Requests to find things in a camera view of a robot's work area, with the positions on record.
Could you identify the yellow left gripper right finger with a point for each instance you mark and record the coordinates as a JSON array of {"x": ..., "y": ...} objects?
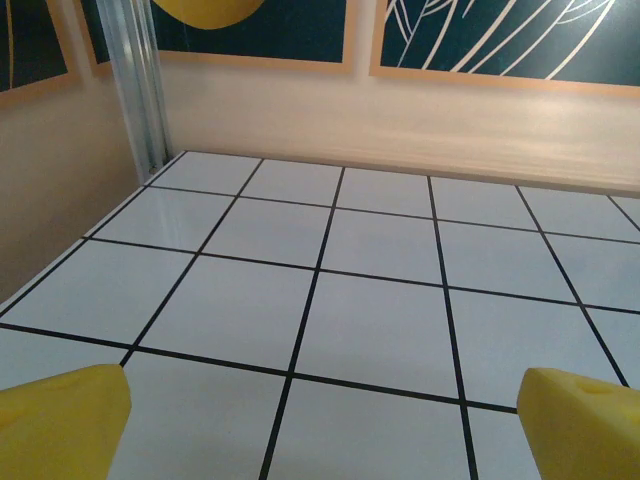
[{"x": 585, "y": 430}]

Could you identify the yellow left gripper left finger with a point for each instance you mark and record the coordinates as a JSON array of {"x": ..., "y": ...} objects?
[{"x": 60, "y": 425}]

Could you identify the dark panel with yellow oval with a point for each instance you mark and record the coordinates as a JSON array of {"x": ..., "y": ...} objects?
[{"x": 300, "y": 25}]

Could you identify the aluminium frame post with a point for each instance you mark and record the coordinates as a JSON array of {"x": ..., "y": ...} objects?
[{"x": 135, "y": 75}]

